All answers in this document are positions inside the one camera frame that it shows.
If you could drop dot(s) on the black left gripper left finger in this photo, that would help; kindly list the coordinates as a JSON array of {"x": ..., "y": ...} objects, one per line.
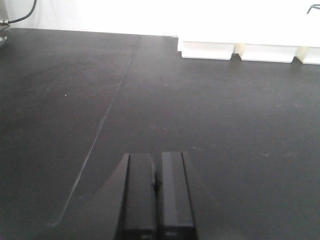
[{"x": 138, "y": 218}]

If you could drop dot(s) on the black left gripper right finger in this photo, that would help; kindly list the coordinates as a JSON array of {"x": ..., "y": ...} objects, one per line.
[{"x": 174, "y": 209}]

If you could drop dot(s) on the white left storage bin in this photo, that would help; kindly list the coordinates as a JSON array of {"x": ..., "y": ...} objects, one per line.
[{"x": 205, "y": 50}]

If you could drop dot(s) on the white storage bin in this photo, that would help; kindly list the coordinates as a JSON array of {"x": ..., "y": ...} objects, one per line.
[
  {"x": 308, "y": 55},
  {"x": 268, "y": 53},
  {"x": 205, "y": 50}
]

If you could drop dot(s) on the white middle storage bin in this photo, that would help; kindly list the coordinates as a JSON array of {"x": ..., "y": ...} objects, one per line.
[{"x": 268, "y": 53}]

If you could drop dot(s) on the white right storage bin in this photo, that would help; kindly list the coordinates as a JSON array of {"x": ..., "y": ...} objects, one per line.
[{"x": 308, "y": 55}]

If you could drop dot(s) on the metal equipment stand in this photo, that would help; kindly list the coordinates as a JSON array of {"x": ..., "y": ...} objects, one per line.
[{"x": 3, "y": 23}]

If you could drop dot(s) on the black metal tripod stand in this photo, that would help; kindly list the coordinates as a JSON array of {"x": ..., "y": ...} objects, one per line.
[{"x": 313, "y": 7}]

